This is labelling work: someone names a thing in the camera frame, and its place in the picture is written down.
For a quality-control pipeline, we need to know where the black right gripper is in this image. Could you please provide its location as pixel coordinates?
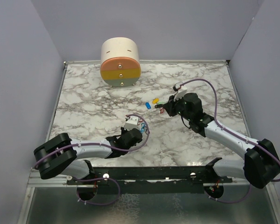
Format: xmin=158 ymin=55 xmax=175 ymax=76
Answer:
xmin=162 ymin=93 xmax=192 ymax=121

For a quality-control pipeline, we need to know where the blue key tag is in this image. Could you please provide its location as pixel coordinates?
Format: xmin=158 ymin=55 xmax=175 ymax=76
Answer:
xmin=145 ymin=102 xmax=151 ymax=109

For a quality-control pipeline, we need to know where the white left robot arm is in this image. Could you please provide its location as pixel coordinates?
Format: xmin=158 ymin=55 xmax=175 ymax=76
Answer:
xmin=34 ymin=128 xmax=143 ymax=184

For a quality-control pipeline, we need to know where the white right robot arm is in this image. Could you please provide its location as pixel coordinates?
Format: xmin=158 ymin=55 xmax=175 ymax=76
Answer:
xmin=162 ymin=93 xmax=280 ymax=189

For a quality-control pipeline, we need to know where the light blue S carabiner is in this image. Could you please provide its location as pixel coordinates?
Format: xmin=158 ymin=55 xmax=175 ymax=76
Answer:
xmin=141 ymin=123 xmax=146 ymax=131

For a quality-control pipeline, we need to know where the yellow key tag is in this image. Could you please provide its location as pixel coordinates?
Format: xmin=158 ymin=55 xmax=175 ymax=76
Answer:
xmin=152 ymin=98 xmax=159 ymax=104

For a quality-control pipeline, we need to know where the round three-drawer mini cabinet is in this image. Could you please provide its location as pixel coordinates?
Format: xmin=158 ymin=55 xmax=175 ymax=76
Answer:
xmin=100 ymin=37 xmax=141 ymax=87

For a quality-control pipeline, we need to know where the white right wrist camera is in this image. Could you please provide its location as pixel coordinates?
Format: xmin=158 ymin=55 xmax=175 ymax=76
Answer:
xmin=173 ymin=82 xmax=187 ymax=101

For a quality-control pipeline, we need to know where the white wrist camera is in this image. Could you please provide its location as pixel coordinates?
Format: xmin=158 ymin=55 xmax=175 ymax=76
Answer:
xmin=124 ymin=116 xmax=139 ymax=131
xmin=173 ymin=82 xmax=187 ymax=101

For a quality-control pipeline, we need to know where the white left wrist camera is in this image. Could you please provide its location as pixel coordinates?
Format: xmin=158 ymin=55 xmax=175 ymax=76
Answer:
xmin=124 ymin=116 xmax=139 ymax=131

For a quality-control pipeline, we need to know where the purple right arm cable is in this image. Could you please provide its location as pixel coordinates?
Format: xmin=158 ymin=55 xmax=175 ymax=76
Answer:
xmin=179 ymin=78 xmax=280 ymax=204

